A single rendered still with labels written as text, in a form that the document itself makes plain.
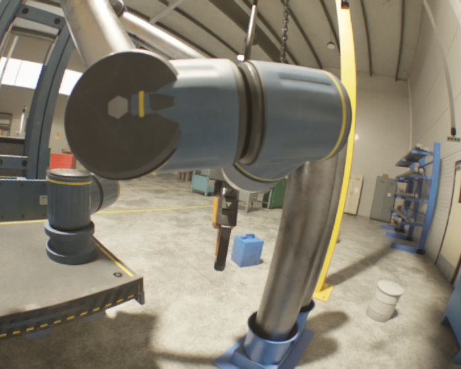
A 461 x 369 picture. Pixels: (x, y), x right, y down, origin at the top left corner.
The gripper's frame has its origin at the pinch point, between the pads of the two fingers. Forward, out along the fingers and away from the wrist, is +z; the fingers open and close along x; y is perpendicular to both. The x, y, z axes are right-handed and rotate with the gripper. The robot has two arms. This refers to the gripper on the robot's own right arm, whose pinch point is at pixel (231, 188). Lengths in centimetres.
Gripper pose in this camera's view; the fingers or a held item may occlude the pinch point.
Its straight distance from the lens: 52.9
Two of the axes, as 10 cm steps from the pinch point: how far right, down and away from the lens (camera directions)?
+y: -0.9, 9.6, -2.8
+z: -1.8, 2.6, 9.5
